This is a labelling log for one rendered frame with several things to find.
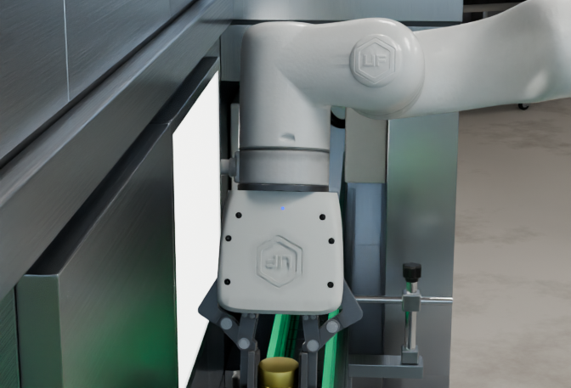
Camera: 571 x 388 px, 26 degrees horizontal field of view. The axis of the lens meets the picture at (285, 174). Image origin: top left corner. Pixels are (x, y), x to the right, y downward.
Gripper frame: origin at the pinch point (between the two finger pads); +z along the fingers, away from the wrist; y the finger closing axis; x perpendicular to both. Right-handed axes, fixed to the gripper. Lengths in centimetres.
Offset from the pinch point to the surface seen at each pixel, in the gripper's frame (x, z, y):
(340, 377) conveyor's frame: 72, 10, 3
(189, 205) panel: 41.9, -13.6, -13.8
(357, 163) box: 106, -21, 5
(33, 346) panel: -19.1, -3.9, -15.2
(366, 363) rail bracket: 82, 9, 7
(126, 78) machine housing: 7.3, -24.8, -14.7
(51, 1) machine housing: -12.6, -28.3, -16.4
